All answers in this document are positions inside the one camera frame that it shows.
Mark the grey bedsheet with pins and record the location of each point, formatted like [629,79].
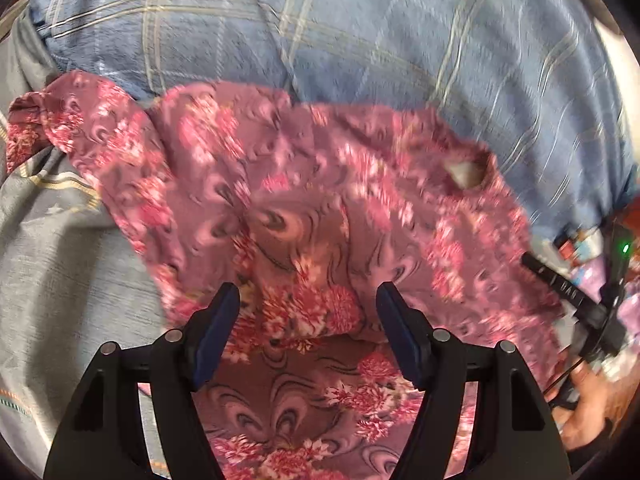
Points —
[60,270]

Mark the colourful patterned cloth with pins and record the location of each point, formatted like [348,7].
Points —
[575,251]

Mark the pink floral garment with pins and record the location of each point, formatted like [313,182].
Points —
[300,185]

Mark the person's right hand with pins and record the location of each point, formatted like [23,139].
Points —
[585,410]

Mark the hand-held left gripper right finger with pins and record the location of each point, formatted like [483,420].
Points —
[400,331]

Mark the blue plaid blanket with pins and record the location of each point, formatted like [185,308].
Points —
[350,25]

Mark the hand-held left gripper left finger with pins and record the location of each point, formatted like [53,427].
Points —
[218,330]

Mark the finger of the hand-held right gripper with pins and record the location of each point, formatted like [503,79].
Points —
[552,280]

